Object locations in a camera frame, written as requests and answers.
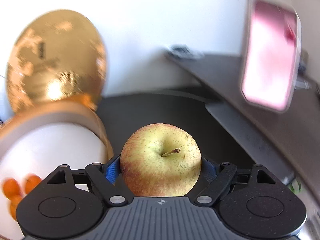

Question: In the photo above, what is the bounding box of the gold round box lid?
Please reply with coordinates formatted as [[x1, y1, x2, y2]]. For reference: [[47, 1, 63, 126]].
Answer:
[[6, 10, 107, 113]]

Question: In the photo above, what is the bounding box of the green strap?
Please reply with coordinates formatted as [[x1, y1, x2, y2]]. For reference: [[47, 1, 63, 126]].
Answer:
[[287, 179, 303, 196]]

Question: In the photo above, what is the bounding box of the dark curved shelf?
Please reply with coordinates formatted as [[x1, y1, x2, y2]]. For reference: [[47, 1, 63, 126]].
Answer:
[[166, 53, 319, 157]]

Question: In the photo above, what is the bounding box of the paper stack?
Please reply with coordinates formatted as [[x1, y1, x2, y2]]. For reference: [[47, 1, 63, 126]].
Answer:
[[206, 102, 296, 185]]

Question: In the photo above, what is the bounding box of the yellow-red apple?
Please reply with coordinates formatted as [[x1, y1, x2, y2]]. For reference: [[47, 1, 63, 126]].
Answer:
[[120, 124, 202, 197]]

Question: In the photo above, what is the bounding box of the smartphone pink screen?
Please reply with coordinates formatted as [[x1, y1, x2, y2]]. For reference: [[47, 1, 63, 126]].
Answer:
[[240, 0, 302, 113]]

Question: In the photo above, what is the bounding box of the gold gift box base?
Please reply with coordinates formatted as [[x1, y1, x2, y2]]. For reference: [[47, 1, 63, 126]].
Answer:
[[0, 93, 115, 240]]

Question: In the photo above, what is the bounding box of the clear tray with glasses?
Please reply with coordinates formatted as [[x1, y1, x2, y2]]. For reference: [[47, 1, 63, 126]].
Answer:
[[168, 45, 204, 60]]

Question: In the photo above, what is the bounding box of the mandarin orange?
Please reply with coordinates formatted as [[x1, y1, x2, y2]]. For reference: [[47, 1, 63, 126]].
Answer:
[[2, 178, 21, 200], [9, 195, 23, 220], [24, 174, 42, 194]]

